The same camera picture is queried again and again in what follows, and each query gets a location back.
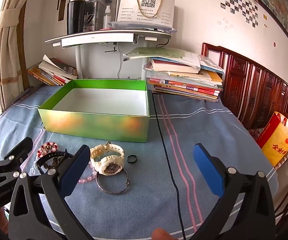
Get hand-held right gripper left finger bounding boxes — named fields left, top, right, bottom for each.
left=8, top=144, right=94, bottom=240

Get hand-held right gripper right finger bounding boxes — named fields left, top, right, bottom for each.
left=193, top=143, right=277, bottom=240

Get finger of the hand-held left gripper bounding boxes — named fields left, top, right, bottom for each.
left=0, top=137, right=34, bottom=178

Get pink bead bracelet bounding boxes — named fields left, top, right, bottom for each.
left=78, top=160, right=98, bottom=184

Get brown wooden bead bracelet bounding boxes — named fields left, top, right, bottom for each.
left=43, top=156, right=64, bottom=170

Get red bead bracelet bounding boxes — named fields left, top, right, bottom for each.
left=36, top=142, right=60, bottom=161

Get silver bangle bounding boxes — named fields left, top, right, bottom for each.
left=96, top=167, right=131, bottom=195

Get white wrist watch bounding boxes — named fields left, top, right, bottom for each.
left=89, top=141, right=125, bottom=175

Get shiny green cardboard box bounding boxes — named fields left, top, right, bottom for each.
left=37, top=79, right=151, bottom=143

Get person's left hand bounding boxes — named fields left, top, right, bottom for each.
left=0, top=206, right=10, bottom=230

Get person's right hand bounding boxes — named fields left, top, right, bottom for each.
left=151, top=227, right=177, bottom=240

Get blue striped bedsheet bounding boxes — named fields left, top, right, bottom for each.
left=0, top=80, right=284, bottom=240

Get red yellow box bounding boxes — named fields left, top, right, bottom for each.
left=256, top=112, right=288, bottom=167

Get low stack of books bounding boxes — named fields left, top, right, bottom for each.
left=27, top=54, right=78, bottom=87

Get beige curtain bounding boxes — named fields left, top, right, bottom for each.
left=0, top=0, right=31, bottom=112

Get red carved wooden bench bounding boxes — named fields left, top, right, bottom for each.
left=200, top=42, right=288, bottom=160

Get tall stack of books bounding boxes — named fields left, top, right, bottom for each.
left=123, top=46, right=225, bottom=103

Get white desk shelf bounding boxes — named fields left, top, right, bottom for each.
left=44, top=28, right=177, bottom=80

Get black thermos flask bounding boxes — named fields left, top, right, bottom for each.
left=67, top=0, right=86, bottom=35

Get small white spray bottle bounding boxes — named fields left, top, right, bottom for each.
left=103, top=6, right=111, bottom=30

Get clear plastic container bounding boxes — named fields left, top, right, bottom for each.
left=84, top=0, right=106, bottom=32

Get white paper bag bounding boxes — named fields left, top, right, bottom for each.
left=116, top=0, right=176, bottom=29

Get black cable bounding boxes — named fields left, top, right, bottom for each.
left=152, top=92, right=187, bottom=240

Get white cable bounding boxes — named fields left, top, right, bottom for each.
left=117, top=44, right=123, bottom=79

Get brown wall sticker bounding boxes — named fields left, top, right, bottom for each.
left=57, top=0, right=76, bottom=21

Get group of small wall photos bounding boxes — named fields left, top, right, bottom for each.
left=219, top=0, right=259, bottom=28

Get framed wall picture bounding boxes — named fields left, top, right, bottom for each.
left=239, top=0, right=288, bottom=54

